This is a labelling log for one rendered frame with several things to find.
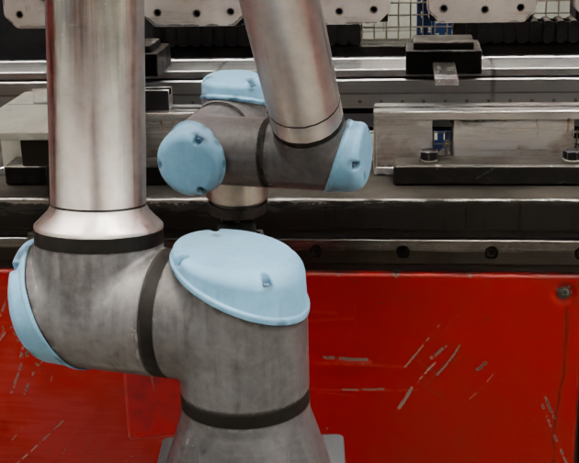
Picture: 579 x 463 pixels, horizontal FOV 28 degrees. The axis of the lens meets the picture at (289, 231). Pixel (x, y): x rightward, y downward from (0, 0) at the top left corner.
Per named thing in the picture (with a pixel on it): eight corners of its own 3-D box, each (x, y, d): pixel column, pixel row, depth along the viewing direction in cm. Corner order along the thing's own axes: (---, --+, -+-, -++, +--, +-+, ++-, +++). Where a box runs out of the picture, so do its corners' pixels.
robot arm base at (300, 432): (333, 525, 99) (331, 423, 96) (157, 528, 99) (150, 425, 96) (329, 441, 113) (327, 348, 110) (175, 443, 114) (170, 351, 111)
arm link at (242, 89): (186, 83, 129) (213, 64, 137) (190, 175, 134) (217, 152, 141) (252, 88, 127) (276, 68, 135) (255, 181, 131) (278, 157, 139)
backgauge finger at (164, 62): (60, 95, 174) (57, 63, 173) (103, 65, 199) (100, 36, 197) (138, 95, 173) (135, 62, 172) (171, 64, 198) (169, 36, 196)
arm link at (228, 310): (288, 423, 96) (283, 271, 92) (141, 405, 100) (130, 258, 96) (327, 365, 107) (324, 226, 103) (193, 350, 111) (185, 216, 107)
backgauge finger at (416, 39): (405, 94, 169) (405, 60, 168) (405, 62, 194) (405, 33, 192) (488, 93, 168) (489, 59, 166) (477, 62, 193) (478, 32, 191)
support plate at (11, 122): (-40, 141, 146) (-40, 132, 146) (25, 97, 171) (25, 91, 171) (99, 140, 144) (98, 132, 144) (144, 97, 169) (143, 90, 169)
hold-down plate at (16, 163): (5, 185, 168) (3, 165, 168) (17, 175, 174) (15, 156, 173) (208, 186, 165) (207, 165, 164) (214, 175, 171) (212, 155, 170)
